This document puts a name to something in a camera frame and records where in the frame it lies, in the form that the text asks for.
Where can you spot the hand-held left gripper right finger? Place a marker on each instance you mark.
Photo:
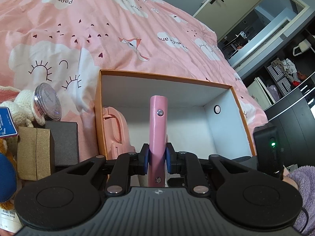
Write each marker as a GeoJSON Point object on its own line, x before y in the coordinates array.
{"type": "Point", "coordinates": [169, 158]}

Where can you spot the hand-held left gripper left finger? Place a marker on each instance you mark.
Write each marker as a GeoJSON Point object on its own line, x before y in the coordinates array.
{"type": "Point", "coordinates": [145, 158]}

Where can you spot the pink leather case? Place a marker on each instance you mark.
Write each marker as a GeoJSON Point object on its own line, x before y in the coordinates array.
{"type": "Point", "coordinates": [158, 127]}

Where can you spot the pink plastic folding holder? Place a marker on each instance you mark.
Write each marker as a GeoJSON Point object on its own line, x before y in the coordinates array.
{"type": "Point", "coordinates": [115, 127]}

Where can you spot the orange cardboard box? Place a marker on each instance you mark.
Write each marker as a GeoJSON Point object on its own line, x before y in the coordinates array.
{"type": "Point", "coordinates": [184, 108]}

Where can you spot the black gift box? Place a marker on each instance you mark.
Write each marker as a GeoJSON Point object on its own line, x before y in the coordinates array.
{"type": "Point", "coordinates": [64, 140]}

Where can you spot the gold gift box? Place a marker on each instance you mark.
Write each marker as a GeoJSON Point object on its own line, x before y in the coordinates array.
{"type": "Point", "coordinates": [34, 152]}

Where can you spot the clear round glitter jar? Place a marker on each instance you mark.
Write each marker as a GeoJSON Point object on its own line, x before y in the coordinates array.
{"type": "Point", "coordinates": [46, 100]}

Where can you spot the white crochet bunny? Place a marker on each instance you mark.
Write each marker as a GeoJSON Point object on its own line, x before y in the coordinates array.
{"type": "Point", "coordinates": [22, 103]}

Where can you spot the red panda plush blue hat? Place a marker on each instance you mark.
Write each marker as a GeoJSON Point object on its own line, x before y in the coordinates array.
{"type": "Point", "coordinates": [6, 177]}

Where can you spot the white lotion tube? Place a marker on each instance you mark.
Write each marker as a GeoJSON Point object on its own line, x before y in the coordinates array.
{"type": "Point", "coordinates": [8, 218]}

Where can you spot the person's right forearm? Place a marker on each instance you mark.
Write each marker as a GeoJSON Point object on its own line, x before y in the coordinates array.
{"type": "Point", "coordinates": [305, 184]}

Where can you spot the dark shelf unit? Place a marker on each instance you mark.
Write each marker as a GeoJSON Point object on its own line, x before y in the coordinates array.
{"type": "Point", "coordinates": [290, 118]}

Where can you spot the cream storage box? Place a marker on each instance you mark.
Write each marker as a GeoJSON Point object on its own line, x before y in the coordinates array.
{"type": "Point", "coordinates": [260, 93]}

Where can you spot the pink plastic bag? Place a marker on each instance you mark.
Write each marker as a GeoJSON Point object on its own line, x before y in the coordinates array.
{"type": "Point", "coordinates": [273, 92]}

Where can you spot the checkered storage bin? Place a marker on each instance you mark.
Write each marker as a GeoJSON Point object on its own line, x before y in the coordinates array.
{"type": "Point", "coordinates": [286, 84]}
{"type": "Point", "coordinates": [275, 72]}

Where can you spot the pile of crumpled clothes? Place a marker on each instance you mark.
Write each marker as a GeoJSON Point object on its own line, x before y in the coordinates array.
{"type": "Point", "coordinates": [288, 65]}

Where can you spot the white hanging bag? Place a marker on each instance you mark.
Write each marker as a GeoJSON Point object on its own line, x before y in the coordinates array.
{"type": "Point", "coordinates": [304, 44]}

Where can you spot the cream door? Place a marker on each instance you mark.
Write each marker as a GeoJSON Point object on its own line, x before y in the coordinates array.
{"type": "Point", "coordinates": [233, 9]}

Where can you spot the white door frame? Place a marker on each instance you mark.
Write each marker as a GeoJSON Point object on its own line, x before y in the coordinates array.
{"type": "Point", "coordinates": [243, 70]}

